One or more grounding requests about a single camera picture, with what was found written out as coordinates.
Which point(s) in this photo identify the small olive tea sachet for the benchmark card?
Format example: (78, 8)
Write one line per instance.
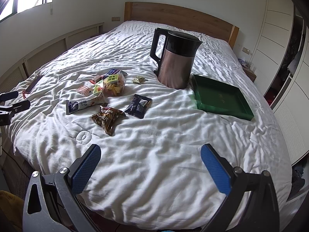
(139, 80)

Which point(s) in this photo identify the blue white red snack bag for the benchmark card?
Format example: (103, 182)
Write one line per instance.
(115, 71)

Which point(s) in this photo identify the white sliding wardrobe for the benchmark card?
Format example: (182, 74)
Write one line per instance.
(280, 61)

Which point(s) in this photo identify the green label fruit snack packet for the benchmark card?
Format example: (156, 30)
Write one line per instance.
(98, 87)

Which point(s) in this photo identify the copper and black electric kettle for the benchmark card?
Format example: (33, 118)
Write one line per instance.
(176, 61)

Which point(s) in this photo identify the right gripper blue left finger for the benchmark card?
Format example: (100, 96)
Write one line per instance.
(82, 169)

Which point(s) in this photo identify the dark navy snack packet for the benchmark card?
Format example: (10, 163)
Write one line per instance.
(138, 106)

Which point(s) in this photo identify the black smartphone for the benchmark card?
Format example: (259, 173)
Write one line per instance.
(33, 84)

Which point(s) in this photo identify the grey blue long snack packet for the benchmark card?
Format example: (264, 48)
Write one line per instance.
(74, 106)

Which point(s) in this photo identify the clear bag dried fruit chips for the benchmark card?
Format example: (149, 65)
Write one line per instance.
(114, 85)

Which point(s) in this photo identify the green rectangular tray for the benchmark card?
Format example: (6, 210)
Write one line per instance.
(220, 98)

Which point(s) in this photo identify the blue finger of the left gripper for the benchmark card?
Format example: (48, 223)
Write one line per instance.
(20, 106)
(8, 96)

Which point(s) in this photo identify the white bed duvet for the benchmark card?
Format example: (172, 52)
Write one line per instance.
(150, 174)

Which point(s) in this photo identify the pink white striped snack packet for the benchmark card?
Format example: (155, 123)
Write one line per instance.
(85, 90)

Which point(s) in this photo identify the brown gold snack bag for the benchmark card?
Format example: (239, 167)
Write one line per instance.
(107, 117)

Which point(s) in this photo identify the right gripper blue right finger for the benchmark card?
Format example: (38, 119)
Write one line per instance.
(218, 167)

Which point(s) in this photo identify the wooden headboard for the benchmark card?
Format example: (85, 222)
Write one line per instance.
(183, 18)

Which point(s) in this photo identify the red clear wafer packet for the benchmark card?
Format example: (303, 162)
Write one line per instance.
(96, 79)

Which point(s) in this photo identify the white radiator cover cabinet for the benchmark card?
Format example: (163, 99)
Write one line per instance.
(28, 64)

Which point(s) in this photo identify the wooden nightstand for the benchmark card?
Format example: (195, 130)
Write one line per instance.
(250, 74)

